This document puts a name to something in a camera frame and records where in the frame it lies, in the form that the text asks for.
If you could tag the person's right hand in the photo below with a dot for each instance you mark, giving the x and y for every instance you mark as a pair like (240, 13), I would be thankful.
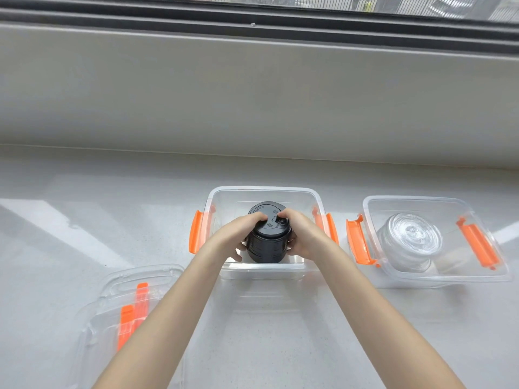
(306, 236)

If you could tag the person's left hand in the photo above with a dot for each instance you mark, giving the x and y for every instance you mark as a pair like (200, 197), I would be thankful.
(229, 238)

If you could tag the person's right thumb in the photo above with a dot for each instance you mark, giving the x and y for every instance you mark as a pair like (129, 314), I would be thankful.
(286, 215)

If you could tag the person's left thumb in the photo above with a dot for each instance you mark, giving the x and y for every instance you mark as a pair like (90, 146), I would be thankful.
(256, 217)

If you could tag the stack of black cup lids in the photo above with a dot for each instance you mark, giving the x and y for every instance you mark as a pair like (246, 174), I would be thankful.
(267, 247)

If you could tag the person's right forearm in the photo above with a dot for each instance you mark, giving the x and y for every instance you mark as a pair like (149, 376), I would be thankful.
(377, 320)

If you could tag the person's left forearm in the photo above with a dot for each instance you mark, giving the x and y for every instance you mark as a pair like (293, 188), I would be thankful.
(162, 320)

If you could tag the clear box with orange latches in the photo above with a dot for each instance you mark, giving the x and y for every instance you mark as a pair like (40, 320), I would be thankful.
(227, 198)
(458, 275)

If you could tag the stack of clear cup lids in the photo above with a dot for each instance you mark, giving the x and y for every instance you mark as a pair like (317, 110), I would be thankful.
(409, 238)

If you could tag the dark window frame rail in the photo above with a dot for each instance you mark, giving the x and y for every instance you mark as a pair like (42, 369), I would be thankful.
(162, 20)

